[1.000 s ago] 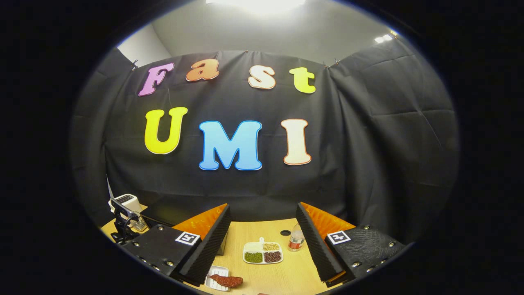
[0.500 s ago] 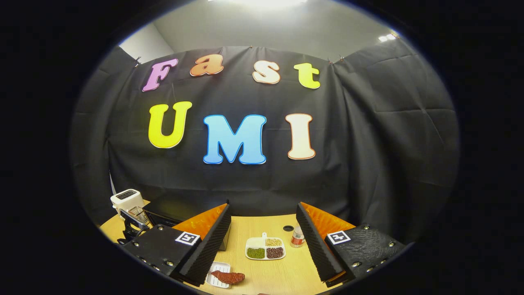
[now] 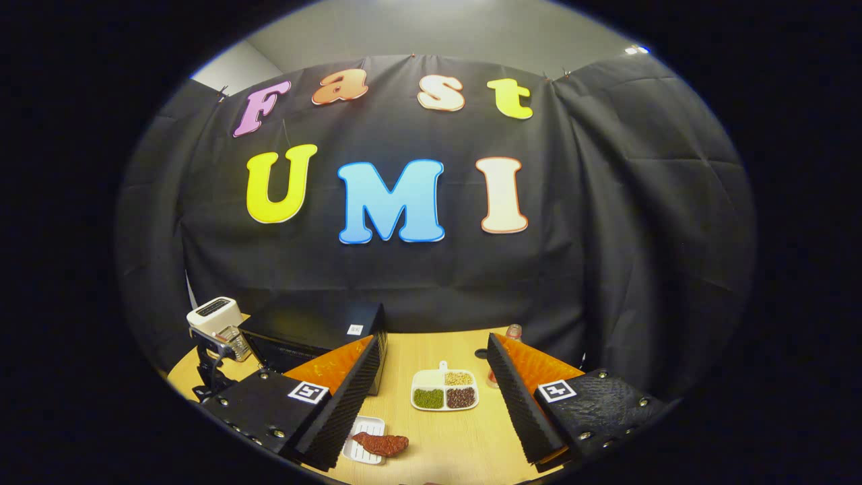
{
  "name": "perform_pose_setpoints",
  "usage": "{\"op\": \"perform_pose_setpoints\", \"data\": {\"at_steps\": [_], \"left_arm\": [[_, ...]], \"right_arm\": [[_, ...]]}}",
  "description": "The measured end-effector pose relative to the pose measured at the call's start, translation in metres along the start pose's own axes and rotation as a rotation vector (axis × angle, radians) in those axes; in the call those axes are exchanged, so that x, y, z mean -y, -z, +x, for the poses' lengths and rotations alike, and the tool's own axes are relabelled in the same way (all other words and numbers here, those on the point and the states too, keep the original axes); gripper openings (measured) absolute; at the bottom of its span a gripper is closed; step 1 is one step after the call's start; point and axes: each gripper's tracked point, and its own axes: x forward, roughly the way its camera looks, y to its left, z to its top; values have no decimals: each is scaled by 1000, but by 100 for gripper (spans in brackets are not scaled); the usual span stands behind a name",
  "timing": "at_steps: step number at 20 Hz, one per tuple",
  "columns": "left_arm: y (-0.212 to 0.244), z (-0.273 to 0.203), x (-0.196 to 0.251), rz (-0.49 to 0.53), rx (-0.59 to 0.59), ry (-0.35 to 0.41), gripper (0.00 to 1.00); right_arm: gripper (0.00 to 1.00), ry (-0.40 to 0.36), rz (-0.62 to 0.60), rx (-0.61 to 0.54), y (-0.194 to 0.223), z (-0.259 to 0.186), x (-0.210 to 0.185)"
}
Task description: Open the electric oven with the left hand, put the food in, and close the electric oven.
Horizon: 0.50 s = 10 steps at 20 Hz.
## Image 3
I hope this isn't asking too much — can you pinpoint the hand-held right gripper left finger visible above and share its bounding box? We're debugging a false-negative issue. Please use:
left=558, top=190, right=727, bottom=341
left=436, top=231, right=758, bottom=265
left=199, top=333, right=383, bottom=474

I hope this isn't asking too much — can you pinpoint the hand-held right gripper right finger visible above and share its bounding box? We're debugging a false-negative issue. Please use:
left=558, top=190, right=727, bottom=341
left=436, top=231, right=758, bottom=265
left=485, top=332, right=675, bottom=469

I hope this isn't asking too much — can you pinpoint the reddish brown meat piece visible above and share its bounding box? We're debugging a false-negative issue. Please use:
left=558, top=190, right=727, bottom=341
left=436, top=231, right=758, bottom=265
left=351, top=431, right=410, bottom=459

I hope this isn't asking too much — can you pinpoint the black electric oven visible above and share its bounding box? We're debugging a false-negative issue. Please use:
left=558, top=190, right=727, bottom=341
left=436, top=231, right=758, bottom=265
left=239, top=302, right=389, bottom=397

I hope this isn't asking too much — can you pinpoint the small white ribbed tray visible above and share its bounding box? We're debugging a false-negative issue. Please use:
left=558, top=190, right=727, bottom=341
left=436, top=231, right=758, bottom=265
left=341, top=415, right=387, bottom=466

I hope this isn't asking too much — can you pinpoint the white toaster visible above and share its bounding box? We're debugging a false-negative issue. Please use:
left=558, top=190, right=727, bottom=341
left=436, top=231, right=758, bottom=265
left=187, top=296, right=244, bottom=337

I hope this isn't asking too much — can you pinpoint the clear bottle with red label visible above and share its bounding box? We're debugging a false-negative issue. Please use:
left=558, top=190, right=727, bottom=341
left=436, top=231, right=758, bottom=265
left=486, top=324, right=523, bottom=390

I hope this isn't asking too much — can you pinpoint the white divided plate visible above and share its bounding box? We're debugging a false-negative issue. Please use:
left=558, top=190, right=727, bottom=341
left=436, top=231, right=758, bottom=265
left=410, top=361, right=481, bottom=412

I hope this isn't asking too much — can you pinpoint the black backdrop cloth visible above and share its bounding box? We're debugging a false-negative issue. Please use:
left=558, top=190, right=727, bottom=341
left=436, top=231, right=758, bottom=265
left=114, top=54, right=758, bottom=398

